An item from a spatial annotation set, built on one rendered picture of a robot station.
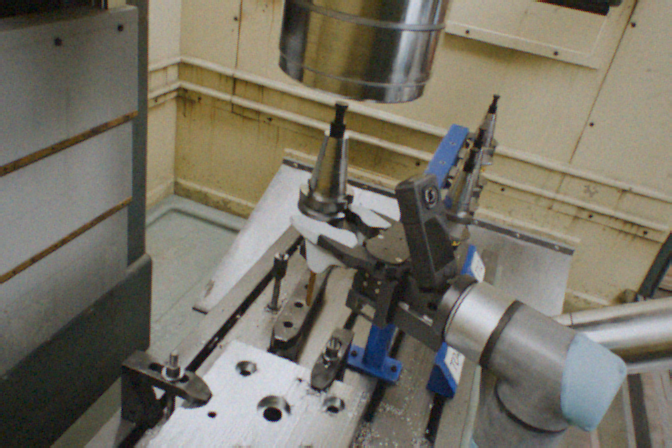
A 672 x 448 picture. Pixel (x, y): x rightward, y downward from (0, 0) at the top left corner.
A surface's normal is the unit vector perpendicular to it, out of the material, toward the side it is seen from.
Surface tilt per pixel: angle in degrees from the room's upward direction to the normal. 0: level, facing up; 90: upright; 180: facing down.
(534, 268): 24
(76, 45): 92
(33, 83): 90
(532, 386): 90
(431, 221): 60
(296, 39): 90
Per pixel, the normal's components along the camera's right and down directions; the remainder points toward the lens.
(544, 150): -0.33, 0.41
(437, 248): 0.73, -0.05
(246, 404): 0.17, -0.86
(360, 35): -0.11, 0.47
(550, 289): 0.02, -0.61
